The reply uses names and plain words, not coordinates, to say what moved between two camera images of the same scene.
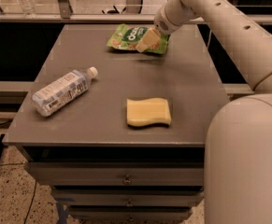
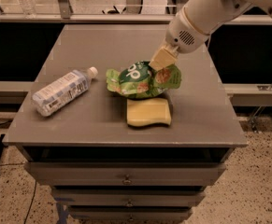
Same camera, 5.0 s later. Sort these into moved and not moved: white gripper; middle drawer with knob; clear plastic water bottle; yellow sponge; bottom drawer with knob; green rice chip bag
Moved: white gripper; green rice chip bag
Not moved: bottom drawer with knob; yellow sponge; middle drawer with knob; clear plastic water bottle
